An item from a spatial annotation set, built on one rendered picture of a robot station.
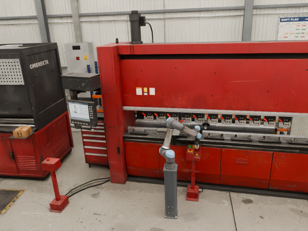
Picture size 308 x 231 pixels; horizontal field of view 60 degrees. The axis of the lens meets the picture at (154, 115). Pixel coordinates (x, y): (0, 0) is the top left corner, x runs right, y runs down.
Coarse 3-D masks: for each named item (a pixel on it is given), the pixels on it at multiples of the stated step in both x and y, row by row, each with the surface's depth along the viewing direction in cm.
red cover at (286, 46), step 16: (128, 48) 389; (144, 48) 383; (160, 48) 378; (176, 48) 373; (192, 48) 368; (208, 48) 363; (224, 48) 358; (240, 48) 354; (256, 48) 349; (272, 48) 345; (288, 48) 340; (304, 48) 336
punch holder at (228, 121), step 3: (222, 114) 392; (225, 114) 391; (228, 114) 390; (225, 117) 392; (228, 117) 392; (231, 117) 390; (222, 120) 395; (225, 120) 394; (228, 120) 393; (231, 120) 391; (222, 123) 396; (225, 123) 395; (228, 123) 394
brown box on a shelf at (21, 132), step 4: (16, 128) 418; (20, 128) 416; (24, 128) 415; (28, 128) 417; (16, 132) 407; (20, 132) 407; (24, 132) 407; (28, 132) 416; (32, 132) 426; (12, 136) 416; (16, 136) 409; (20, 136) 409; (24, 136) 409; (28, 136) 414
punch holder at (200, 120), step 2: (196, 114) 401; (198, 114) 400; (200, 114) 400; (202, 114) 399; (204, 114) 400; (196, 116) 402; (198, 116) 402; (200, 116) 401; (202, 116) 400; (204, 116) 404; (194, 118) 404; (196, 118) 403; (198, 118) 403; (200, 118) 402; (202, 118) 401; (194, 120) 405; (196, 120) 404; (198, 120) 405; (200, 120) 404; (202, 120) 404; (196, 122) 405; (198, 122) 405; (200, 122) 404; (202, 122) 403
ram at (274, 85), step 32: (128, 64) 399; (160, 64) 388; (192, 64) 377; (224, 64) 367; (256, 64) 358; (288, 64) 348; (128, 96) 417; (160, 96) 405; (192, 96) 393; (224, 96) 382; (256, 96) 372; (288, 96) 362
